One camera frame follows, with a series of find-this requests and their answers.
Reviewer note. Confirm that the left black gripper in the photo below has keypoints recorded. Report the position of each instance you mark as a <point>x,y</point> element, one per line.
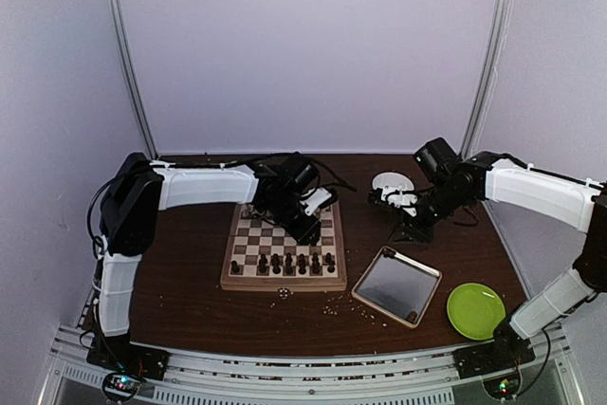
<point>301,234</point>

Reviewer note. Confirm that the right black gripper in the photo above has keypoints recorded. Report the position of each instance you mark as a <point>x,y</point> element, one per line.
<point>418,233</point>

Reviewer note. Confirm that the black chess piece back row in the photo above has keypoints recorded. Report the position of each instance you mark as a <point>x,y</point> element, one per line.
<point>289,270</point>

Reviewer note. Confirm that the wooden chess board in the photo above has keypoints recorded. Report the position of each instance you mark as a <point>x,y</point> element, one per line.
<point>251,238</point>

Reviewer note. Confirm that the metal tray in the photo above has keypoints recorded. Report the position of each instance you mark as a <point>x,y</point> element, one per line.
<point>396,286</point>

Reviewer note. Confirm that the black chess rook corner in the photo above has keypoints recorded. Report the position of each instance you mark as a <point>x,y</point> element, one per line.
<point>235,268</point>

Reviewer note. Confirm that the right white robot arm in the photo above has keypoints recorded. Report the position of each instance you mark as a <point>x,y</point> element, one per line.
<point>501,179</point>

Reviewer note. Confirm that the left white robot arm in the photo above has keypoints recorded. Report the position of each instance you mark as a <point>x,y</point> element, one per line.
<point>288,193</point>

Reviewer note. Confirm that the pile of dark chess pieces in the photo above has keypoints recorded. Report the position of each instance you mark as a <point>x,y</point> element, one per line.
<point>411,315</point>

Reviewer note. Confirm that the white ceramic bowl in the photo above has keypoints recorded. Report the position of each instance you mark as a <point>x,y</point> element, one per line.
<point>388,182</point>

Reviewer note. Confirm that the green plate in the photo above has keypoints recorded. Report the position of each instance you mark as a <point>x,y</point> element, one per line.
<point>475,310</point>

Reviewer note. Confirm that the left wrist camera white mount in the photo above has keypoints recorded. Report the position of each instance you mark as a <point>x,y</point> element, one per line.
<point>317,199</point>

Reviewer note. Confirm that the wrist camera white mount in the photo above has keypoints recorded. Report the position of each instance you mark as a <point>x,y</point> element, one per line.
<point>394,198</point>
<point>317,199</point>

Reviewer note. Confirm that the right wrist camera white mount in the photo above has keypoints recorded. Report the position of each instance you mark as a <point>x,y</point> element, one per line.
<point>394,198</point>

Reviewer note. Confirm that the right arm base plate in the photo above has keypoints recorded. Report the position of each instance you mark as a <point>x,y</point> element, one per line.
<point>487,358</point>

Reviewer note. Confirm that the right aluminium frame post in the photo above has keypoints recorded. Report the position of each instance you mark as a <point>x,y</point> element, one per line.
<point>488,77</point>

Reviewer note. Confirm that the aluminium frame post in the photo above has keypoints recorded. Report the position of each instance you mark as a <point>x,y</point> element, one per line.
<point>488,77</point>
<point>128,71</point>

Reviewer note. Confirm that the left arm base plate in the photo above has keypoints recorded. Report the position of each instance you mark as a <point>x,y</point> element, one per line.
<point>141,362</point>

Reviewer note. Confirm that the left aluminium frame post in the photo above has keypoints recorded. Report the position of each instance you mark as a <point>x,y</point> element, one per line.
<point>128,71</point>

